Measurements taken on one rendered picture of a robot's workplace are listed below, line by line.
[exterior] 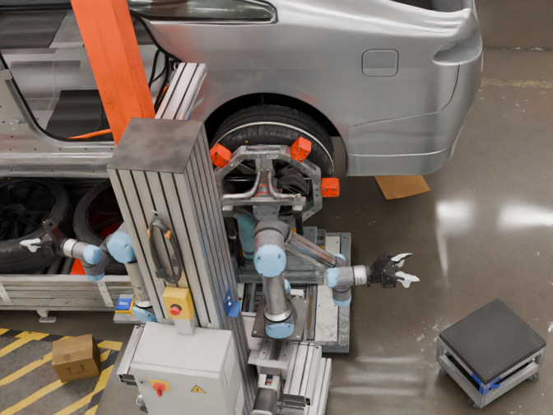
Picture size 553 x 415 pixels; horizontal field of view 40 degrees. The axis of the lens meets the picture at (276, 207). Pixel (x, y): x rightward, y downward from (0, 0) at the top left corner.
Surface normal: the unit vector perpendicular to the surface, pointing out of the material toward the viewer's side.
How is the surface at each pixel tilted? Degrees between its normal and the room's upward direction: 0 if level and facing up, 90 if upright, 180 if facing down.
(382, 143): 90
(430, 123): 90
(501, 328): 0
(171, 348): 0
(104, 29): 90
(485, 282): 0
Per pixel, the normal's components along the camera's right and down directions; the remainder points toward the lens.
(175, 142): -0.09, -0.70
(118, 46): -0.08, 0.72
